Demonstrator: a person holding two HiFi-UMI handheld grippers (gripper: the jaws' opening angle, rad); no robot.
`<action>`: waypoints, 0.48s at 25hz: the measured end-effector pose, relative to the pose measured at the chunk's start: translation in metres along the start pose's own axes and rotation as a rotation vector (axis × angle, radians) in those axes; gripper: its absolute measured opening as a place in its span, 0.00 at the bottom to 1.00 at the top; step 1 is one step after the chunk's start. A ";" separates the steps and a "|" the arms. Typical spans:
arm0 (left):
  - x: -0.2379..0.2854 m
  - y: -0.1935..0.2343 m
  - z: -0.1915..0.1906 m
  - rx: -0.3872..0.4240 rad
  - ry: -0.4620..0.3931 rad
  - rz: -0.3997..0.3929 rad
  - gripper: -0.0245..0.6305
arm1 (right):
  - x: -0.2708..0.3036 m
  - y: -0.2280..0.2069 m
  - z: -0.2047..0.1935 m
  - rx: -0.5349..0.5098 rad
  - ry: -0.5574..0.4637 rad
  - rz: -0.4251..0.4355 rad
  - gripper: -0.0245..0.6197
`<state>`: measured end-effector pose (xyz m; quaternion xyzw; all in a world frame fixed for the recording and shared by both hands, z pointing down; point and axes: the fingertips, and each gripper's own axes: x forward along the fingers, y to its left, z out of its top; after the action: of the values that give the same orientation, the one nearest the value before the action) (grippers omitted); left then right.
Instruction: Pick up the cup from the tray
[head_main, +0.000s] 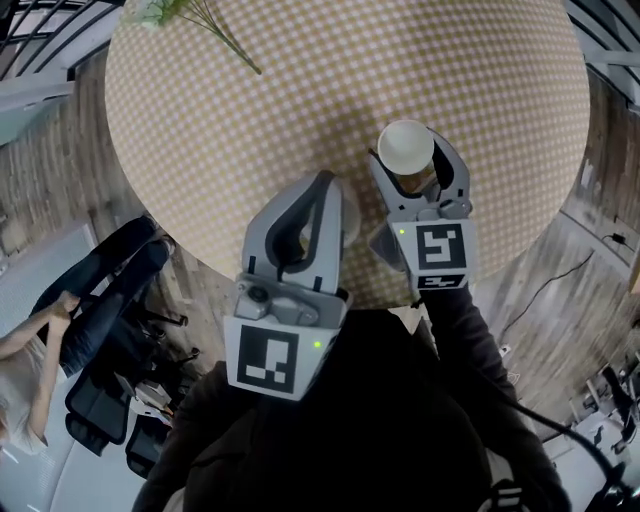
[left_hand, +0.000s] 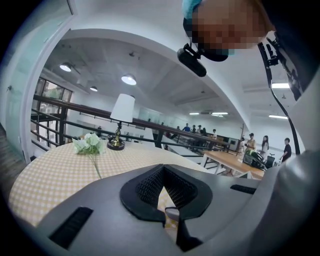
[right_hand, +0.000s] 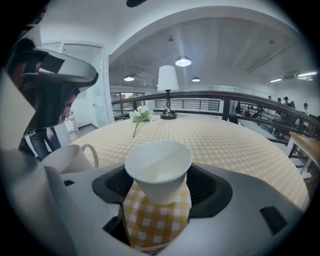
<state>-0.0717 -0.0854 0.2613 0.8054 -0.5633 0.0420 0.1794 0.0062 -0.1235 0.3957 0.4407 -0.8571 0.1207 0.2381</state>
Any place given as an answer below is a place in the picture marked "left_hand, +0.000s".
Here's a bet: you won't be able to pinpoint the person's dark jacket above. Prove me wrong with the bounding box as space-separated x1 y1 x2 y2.
259 0 320 102

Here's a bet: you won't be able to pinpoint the black equipment bag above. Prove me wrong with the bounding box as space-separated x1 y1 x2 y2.
242 149 266 171

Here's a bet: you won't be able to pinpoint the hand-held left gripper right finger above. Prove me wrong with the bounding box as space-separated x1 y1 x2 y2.
163 164 262 252

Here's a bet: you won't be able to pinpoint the round table checkered tablecloth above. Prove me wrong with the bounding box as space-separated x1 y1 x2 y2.
8 142 210 227

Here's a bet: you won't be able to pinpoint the wooden coat rack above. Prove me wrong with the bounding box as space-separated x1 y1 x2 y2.
239 122 247 151

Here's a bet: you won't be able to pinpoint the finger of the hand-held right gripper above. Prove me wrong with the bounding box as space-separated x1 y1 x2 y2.
204 148 320 256

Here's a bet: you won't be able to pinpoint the black head camera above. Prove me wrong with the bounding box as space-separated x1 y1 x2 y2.
176 42 208 78

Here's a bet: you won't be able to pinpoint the frosted glass partition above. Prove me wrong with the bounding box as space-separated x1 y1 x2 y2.
3 0 76 166

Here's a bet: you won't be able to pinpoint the thick black rig cable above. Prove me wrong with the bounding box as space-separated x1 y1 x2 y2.
257 41 301 156

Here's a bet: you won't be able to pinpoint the white shade brass table lamp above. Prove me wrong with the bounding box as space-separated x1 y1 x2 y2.
106 93 136 151

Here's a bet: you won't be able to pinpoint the black metal railing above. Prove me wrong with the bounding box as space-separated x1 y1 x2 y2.
29 94 248 156

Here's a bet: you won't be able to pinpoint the group of distant people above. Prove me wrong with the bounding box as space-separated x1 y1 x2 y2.
169 123 218 141

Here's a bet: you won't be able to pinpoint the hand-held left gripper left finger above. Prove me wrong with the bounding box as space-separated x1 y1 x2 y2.
26 164 181 256

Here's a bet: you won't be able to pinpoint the dark framed window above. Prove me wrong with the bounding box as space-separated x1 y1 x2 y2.
31 77 74 148

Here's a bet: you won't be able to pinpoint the wooden desk white legs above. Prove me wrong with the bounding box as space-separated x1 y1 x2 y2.
201 149 266 181

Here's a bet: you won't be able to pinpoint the white artificial flower bunch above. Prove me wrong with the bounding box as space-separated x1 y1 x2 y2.
71 132 107 180

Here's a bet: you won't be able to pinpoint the person's head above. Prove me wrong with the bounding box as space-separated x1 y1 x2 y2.
181 0 277 62

